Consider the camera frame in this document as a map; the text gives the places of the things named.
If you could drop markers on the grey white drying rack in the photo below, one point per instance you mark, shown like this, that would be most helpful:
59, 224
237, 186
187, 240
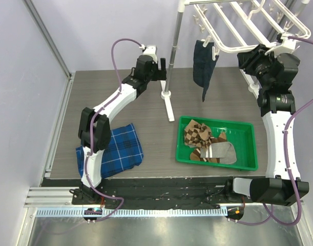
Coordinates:
165, 93

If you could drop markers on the white plastic clip hanger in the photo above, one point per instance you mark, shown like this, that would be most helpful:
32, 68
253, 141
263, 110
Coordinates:
246, 19

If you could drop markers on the blue plaid folded cloth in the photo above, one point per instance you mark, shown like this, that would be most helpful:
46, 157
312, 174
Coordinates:
124, 151

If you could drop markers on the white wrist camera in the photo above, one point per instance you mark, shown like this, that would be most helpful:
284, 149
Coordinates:
150, 50
285, 44

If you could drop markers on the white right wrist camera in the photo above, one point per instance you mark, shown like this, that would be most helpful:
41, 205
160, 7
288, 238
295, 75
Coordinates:
285, 44

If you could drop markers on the brown argyle sock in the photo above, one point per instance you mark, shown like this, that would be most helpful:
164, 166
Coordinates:
204, 136
192, 136

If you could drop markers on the green plastic tray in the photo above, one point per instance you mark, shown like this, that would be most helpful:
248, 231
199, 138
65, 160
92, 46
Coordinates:
240, 134

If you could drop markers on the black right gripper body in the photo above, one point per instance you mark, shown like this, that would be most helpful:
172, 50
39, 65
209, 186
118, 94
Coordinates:
248, 59

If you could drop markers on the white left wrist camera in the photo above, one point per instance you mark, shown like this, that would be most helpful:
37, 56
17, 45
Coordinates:
150, 50

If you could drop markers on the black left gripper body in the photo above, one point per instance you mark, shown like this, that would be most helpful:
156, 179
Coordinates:
155, 74

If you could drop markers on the white slotted cable duct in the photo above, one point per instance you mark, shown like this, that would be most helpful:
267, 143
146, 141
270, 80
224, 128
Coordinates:
89, 212

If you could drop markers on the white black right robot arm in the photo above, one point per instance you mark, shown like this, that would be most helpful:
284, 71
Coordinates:
282, 184

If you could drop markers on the dark navy patterned sock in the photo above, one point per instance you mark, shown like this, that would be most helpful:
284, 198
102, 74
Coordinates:
199, 57

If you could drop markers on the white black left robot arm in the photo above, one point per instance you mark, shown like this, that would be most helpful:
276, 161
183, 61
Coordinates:
94, 127

